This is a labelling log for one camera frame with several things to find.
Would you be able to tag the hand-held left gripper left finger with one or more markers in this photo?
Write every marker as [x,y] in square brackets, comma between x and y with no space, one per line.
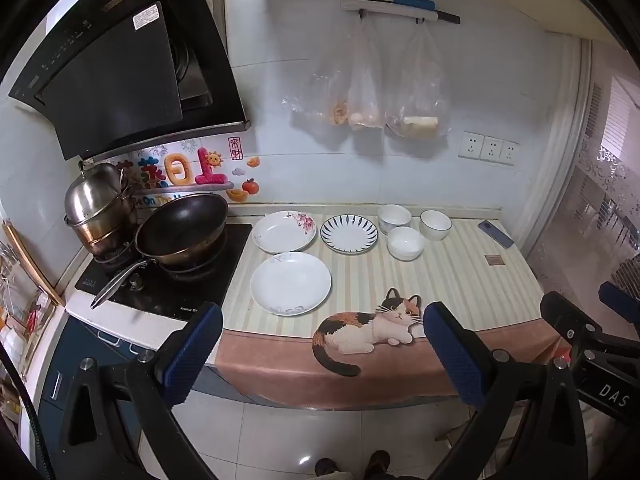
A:
[197,350]

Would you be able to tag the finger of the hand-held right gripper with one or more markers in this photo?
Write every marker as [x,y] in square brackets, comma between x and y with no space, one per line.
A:
[565,317]
[617,296]

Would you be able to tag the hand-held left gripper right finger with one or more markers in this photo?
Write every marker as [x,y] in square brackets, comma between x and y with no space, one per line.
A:
[452,355]

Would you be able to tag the plain white bowl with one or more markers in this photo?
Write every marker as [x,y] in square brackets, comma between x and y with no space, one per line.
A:
[405,243]

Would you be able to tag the white bowl dark rim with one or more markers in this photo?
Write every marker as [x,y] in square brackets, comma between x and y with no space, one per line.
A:
[435,223]

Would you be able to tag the white plate pink flower print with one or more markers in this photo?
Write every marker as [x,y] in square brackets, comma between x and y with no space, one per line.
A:
[284,231]

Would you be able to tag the white bowl patterned outside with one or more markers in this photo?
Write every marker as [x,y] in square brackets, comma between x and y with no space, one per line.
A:
[394,217]

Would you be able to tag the white plate blue leaf pattern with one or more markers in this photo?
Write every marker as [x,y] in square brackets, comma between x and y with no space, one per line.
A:
[348,233]

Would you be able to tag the striped cat print tablecloth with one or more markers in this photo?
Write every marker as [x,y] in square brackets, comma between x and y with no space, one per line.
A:
[450,300]

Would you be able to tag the black gas stove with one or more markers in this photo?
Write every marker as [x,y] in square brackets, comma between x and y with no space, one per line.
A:
[165,280]

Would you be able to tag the brown square cloth label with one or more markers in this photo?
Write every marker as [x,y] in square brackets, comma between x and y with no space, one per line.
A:
[493,259]

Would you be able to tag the blue smartphone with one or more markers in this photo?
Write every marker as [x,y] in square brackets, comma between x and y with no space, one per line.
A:
[495,234]

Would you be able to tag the dark blue kitchen cabinet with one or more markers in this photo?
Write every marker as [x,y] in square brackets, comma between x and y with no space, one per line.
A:
[80,375]

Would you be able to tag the person's shoes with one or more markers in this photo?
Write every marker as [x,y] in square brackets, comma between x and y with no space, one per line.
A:
[352,464]

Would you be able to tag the stainless steel steamer pot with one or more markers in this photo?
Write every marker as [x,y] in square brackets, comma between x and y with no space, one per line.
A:
[97,210]

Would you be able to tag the wooden cutting board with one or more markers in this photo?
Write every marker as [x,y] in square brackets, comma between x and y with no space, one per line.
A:
[30,265]

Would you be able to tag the clear plastic bag with food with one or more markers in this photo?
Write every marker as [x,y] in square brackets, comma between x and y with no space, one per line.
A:
[364,85]
[417,95]
[325,95]

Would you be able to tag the black range hood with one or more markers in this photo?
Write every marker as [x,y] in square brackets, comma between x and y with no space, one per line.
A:
[115,70]

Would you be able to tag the white door frame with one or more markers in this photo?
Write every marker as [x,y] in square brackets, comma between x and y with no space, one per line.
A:
[560,150]

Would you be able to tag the colourful wall stickers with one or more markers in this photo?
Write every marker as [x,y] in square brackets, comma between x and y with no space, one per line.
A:
[195,170]

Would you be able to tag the white wall power sockets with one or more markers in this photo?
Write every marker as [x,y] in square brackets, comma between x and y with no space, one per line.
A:
[488,146]

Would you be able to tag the white wall hook rack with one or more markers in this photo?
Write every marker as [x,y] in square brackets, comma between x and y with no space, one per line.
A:
[390,10]

